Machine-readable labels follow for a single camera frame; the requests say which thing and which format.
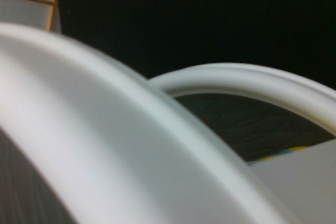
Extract black tablecloth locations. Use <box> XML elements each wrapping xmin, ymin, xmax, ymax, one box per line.
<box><xmin>57</xmin><ymin>0</ymin><xmax>336</xmax><ymax>91</ymax></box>

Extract white two-tier lazy Susan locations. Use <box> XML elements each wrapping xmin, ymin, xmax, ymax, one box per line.
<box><xmin>0</xmin><ymin>23</ymin><xmax>336</xmax><ymax>224</ymax></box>

